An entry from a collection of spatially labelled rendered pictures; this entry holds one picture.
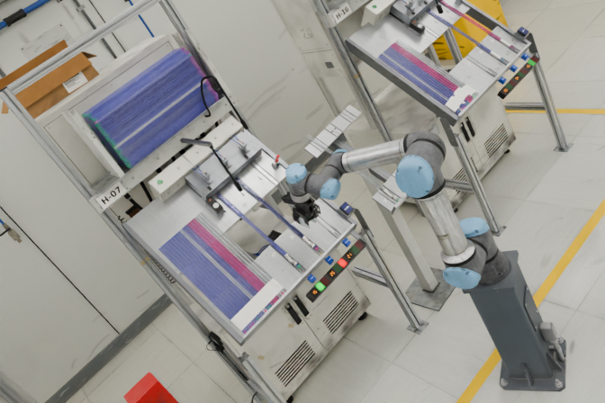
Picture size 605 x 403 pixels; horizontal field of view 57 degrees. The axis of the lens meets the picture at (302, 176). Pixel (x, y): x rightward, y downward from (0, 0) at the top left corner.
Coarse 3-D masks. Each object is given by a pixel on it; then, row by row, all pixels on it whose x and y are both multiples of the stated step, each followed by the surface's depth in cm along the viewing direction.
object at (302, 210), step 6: (300, 204) 206; (306, 204) 205; (312, 204) 210; (294, 210) 213; (300, 210) 211; (306, 210) 209; (312, 210) 209; (318, 210) 215; (300, 216) 215; (306, 216) 211; (312, 216) 214; (306, 222) 212
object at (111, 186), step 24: (144, 0) 229; (120, 24) 225; (72, 48) 216; (48, 72) 212; (216, 72) 243; (72, 120) 216; (96, 144) 218; (120, 168) 224; (120, 192) 229; (360, 216) 244
